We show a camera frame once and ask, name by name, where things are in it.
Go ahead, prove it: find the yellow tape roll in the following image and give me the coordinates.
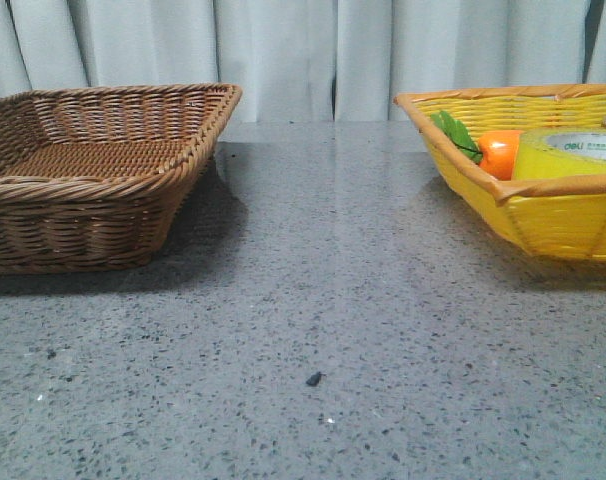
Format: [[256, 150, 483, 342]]
[[512, 128, 606, 180]]

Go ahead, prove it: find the brown wicker basket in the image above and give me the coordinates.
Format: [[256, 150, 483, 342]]
[[0, 83, 242, 274]]

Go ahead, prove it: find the orange toy carrot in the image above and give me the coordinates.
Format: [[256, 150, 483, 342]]
[[430, 110, 524, 180]]

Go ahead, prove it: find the small black debris chip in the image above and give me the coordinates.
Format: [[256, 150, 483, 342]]
[[306, 372, 324, 387]]

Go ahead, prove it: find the white curtain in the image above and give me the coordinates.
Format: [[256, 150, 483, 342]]
[[0, 1, 606, 122]]

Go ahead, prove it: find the yellow woven basket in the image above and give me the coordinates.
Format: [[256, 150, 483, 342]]
[[394, 84, 606, 262]]

